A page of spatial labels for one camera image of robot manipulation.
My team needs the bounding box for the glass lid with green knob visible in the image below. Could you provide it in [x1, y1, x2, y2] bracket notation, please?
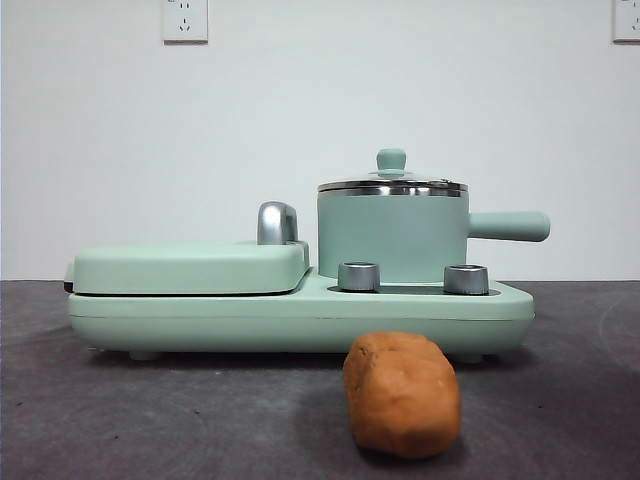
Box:
[318, 147, 469, 190]

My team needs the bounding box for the brown potato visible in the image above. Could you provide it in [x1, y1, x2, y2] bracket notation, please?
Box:
[342, 329, 462, 460]

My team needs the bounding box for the silver control knob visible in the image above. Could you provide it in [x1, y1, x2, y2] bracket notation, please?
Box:
[337, 260, 381, 292]
[443, 263, 490, 295]

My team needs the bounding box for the green breakfast machine base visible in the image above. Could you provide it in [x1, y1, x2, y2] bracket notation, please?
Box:
[67, 264, 536, 362]

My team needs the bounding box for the green pot with handle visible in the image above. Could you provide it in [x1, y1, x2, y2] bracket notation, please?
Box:
[317, 182, 552, 284]

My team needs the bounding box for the white wall socket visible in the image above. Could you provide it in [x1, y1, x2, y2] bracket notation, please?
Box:
[162, 0, 210, 46]
[612, 0, 640, 45]

